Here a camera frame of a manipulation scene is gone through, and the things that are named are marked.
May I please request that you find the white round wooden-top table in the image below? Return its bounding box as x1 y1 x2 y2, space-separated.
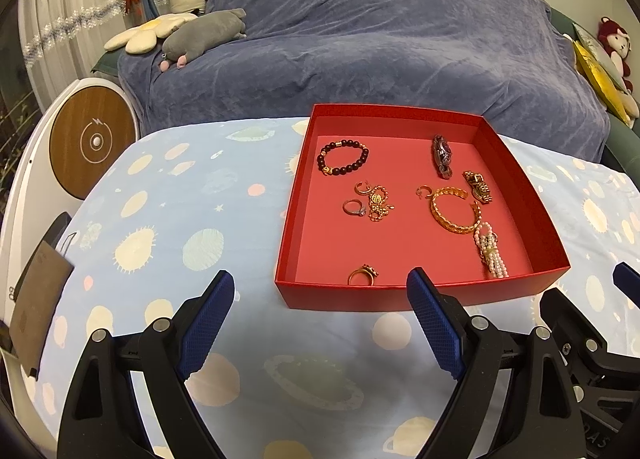
0 77 139 430

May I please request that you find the grey plush animal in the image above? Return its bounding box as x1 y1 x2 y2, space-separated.
158 9 248 72

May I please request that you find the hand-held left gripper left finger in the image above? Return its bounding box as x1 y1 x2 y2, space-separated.
57 270 235 459

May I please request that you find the white flower cushion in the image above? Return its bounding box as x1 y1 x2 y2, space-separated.
103 14 199 55

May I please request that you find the blue covered sofa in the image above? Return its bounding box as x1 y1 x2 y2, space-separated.
117 0 612 163

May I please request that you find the yellow cushion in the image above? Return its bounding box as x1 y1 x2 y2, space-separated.
571 23 632 128

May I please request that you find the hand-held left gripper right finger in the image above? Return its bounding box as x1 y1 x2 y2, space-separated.
406 268 587 459

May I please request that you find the gold chain necklace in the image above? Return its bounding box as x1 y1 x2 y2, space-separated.
368 186 397 223

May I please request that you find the gold chain bangle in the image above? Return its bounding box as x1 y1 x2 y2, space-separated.
430 187 483 236

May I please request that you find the gold crown ring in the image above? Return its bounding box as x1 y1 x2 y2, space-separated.
348 264 380 286

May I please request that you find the green sofa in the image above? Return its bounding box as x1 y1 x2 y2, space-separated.
547 6 640 174

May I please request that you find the red monkey plush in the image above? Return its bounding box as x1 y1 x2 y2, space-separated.
597 16 634 90

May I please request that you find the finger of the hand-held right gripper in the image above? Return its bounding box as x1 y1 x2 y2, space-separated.
539 287 640 406
612 262 640 311

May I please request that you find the dark bead bracelet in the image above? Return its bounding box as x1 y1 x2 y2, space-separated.
318 138 372 176

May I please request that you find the pearl bracelet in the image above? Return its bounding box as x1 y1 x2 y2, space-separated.
473 221 510 279

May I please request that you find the red cardboard box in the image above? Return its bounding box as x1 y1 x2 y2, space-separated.
274 103 572 313

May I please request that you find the gold wristwatch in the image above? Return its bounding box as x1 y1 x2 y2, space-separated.
462 170 494 204

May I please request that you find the dark metal wristwatch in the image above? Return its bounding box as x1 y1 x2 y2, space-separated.
432 135 456 178

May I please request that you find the brown paper bag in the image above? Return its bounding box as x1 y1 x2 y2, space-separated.
10 240 76 381

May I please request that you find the white sheer curtain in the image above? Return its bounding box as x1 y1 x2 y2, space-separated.
17 0 151 107

